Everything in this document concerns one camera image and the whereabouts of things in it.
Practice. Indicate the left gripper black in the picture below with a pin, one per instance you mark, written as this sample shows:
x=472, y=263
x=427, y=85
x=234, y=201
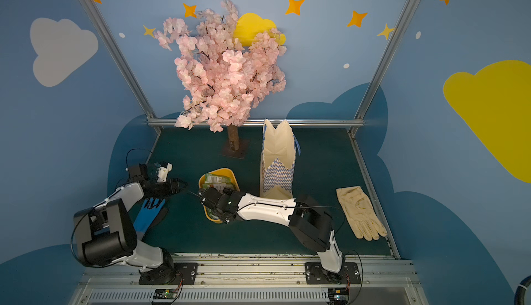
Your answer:
x=166, y=185

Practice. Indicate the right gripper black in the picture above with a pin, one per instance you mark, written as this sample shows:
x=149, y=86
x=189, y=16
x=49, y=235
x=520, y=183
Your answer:
x=213, y=201

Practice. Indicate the green condiment packet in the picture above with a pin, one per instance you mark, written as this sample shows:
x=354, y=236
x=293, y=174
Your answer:
x=219, y=182

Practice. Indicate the yellow plastic tray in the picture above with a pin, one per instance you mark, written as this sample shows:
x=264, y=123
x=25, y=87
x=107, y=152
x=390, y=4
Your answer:
x=226, y=172

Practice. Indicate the blue checkered pretzel paper bag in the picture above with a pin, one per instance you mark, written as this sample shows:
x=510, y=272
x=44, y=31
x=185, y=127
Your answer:
x=278, y=156

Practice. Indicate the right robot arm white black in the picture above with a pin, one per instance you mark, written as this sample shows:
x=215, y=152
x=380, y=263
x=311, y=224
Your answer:
x=310, y=223

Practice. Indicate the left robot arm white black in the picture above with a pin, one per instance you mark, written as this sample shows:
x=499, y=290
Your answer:
x=111, y=232

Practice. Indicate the blue black work glove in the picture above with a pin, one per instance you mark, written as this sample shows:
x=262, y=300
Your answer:
x=152, y=212

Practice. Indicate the left circuit board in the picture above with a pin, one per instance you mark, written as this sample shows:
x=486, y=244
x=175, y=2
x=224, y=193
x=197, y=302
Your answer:
x=165, y=294

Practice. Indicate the circuit board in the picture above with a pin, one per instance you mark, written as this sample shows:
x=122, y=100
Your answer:
x=338, y=296
x=165, y=294

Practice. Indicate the pink cherry blossom tree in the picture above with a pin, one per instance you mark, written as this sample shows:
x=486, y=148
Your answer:
x=225, y=80

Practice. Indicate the beige glove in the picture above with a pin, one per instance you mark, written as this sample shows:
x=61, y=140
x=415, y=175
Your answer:
x=360, y=214

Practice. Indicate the right circuit board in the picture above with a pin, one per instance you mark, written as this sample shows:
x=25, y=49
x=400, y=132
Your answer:
x=338, y=296

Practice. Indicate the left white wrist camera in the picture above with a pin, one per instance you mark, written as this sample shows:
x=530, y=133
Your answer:
x=163, y=169

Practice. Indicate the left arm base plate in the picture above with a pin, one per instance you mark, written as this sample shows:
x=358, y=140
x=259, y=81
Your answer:
x=184, y=273

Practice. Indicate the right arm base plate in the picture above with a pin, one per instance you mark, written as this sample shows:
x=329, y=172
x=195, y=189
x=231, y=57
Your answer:
x=348, y=274

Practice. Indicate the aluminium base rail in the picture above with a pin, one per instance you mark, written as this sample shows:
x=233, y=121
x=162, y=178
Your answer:
x=256, y=279

